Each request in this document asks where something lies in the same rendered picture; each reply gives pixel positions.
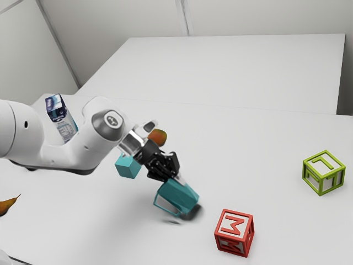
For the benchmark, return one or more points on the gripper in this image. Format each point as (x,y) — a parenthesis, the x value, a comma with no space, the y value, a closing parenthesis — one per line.
(158,163)

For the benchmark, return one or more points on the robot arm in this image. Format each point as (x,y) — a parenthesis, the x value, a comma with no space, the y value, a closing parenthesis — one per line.
(69,153)

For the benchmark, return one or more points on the orange red fruit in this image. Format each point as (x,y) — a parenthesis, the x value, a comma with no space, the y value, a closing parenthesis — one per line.
(158,136)

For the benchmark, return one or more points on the teal cube block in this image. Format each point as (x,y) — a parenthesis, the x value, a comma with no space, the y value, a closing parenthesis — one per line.
(128,168)

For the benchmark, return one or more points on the red letter block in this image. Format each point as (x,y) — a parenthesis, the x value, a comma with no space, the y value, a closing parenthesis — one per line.
(234,233)

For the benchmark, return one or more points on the blue and white carton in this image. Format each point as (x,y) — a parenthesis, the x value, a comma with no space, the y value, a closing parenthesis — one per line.
(61,117)

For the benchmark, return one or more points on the green letter block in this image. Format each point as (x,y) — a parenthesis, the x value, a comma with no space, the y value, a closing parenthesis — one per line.
(324,172)

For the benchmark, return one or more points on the orange pear fruit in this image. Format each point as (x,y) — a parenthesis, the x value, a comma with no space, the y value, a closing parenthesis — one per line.
(7,204)

